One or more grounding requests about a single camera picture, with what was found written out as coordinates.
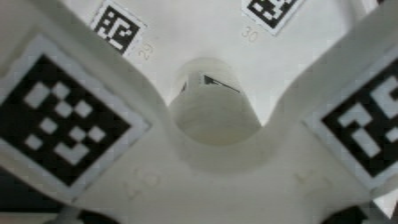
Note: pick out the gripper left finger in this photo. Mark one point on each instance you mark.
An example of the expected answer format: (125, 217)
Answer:
(79, 216)

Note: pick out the white round table top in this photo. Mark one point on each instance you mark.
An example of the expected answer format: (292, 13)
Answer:
(266, 35)

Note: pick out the white cross-shaped table base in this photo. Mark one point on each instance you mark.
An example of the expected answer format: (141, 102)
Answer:
(95, 149)

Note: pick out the white cylindrical table leg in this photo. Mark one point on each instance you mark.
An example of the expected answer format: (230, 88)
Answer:
(211, 108)

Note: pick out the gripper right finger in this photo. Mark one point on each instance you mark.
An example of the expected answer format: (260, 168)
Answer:
(360, 214)

